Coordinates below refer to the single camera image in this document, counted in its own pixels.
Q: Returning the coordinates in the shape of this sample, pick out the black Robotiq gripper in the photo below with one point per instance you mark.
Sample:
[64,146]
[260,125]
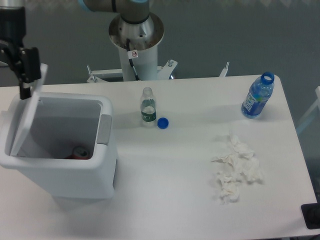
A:
[27,65]

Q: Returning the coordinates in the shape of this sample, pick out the white trash can lid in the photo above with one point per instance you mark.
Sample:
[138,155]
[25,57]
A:
[29,111]

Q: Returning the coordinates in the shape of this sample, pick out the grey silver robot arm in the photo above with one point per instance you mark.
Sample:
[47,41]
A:
[132,11]

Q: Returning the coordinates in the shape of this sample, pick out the white trash can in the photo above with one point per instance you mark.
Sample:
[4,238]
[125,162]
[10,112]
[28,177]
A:
[63,121]

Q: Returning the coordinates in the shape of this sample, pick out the red soda can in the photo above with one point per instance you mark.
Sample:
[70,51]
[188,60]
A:
[79,153]

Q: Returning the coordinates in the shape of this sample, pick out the blue bottle cap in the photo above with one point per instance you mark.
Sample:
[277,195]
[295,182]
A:
[162,123]

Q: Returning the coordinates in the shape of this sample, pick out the clear bottle green label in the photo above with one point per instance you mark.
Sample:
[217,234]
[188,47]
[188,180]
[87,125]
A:
[148,107]

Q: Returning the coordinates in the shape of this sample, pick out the crumpled white tissue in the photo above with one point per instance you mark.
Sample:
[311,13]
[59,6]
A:
[239,166]

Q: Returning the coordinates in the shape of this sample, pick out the blue plastic drink bottle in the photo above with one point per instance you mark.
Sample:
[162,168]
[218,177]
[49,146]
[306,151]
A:
[259,93]

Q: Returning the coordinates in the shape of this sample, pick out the black device at corner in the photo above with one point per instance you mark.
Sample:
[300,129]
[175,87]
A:
[311,215]

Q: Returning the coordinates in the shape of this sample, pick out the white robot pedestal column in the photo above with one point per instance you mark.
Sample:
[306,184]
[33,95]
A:
[137,46]

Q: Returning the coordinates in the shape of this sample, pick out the white metal base frame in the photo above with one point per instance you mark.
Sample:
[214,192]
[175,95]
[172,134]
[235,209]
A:
[98,76]

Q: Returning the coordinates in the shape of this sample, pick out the white chair frame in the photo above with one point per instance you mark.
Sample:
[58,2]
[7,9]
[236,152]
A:
[310,114]

